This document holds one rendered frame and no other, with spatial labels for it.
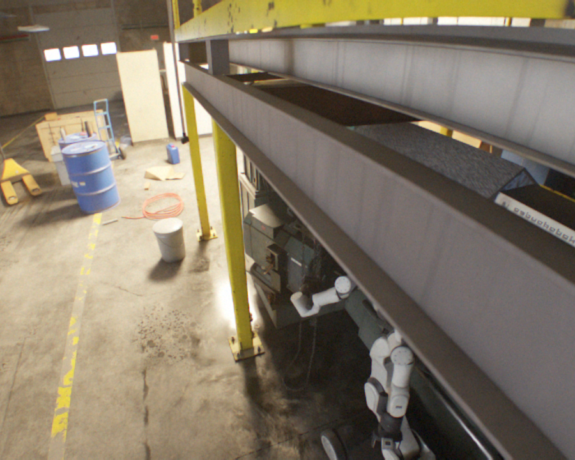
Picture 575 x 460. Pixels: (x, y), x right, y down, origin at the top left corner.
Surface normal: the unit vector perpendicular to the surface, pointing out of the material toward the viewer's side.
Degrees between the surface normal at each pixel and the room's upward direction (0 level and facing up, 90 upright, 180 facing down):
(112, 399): 0
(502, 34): 90
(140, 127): 90
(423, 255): 90
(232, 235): 90
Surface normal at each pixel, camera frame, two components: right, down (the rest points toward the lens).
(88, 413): 0.00, -0.85
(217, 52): 0.37, 0.49
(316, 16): -0.93, 0.19
